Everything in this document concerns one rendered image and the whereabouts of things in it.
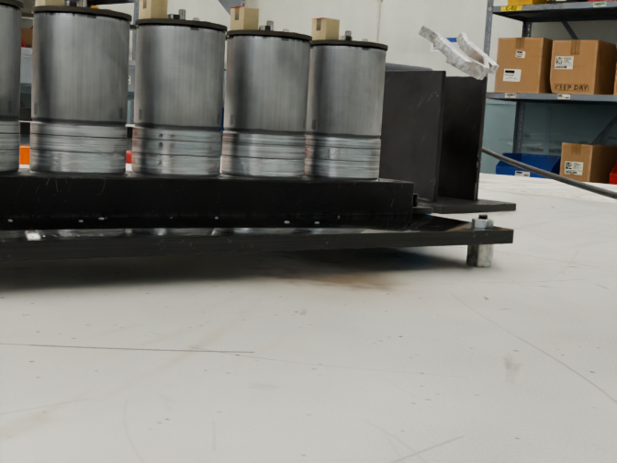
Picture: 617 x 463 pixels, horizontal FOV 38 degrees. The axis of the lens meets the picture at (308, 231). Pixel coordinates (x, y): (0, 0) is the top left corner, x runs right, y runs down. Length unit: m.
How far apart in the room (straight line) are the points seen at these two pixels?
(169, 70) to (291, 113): 0.04
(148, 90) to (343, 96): 0.06
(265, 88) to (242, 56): 0.01
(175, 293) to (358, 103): 0.10
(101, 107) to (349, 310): 0.09
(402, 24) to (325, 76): 5.54
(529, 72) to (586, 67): 0.29
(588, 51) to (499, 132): 0.89
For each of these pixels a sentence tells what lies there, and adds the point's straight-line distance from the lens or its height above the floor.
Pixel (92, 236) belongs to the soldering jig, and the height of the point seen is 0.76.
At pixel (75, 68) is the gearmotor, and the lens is 0.23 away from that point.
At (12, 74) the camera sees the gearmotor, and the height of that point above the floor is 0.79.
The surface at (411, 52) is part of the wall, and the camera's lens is 5.74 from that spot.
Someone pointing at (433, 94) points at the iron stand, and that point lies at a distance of 0.44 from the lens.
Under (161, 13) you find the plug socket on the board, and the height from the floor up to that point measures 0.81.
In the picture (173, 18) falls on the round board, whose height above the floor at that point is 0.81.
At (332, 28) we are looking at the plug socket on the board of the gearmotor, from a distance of 0.28.
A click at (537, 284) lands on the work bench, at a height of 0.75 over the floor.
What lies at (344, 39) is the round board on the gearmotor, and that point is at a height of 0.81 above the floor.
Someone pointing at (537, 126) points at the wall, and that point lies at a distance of 5.27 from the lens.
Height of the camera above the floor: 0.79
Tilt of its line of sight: 7 degrees down
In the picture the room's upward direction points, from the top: 3 degrees clockwise
